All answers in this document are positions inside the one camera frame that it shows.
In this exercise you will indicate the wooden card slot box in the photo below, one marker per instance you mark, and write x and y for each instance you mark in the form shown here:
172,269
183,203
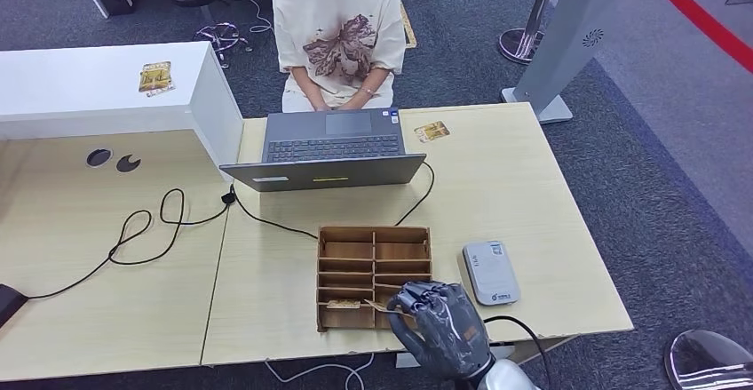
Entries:
344,319

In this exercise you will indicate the tan woven chair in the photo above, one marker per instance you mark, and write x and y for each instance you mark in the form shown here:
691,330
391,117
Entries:
409,28

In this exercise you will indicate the white counter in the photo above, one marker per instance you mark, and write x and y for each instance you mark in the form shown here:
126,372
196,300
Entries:
70,81

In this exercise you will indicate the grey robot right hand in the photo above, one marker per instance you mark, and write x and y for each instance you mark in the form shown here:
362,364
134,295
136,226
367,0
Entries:
441,334

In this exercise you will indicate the shiny grey dome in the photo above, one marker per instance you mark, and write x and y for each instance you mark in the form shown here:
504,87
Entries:
706,364

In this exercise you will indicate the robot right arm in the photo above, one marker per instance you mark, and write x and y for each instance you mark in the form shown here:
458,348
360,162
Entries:
506,378

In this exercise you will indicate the person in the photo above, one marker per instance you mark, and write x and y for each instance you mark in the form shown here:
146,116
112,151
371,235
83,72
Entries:
338,10

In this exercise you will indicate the grey card reader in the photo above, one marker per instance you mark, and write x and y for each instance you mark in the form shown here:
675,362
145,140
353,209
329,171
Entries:
491,272

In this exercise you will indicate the grey kiosk stand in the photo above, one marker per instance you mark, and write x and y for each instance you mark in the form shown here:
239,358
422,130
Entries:
565,40

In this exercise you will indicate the grey laptop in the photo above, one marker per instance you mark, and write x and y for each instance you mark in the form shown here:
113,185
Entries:
329,172

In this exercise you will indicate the chrome stanchion post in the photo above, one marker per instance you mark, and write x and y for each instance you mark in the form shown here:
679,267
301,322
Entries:
520,43

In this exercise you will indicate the autumn print hotel card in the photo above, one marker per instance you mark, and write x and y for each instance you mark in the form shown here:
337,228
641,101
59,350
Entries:
154,75
432,132
167,91
343,304
379,307

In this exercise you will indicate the red barrier belt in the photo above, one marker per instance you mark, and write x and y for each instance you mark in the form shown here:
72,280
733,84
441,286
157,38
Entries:
700,16

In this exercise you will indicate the black grommet cover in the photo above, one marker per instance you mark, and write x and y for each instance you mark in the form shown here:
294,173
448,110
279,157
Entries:
126,165

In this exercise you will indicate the black power adapter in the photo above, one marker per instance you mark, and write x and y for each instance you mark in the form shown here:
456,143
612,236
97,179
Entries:
10,305

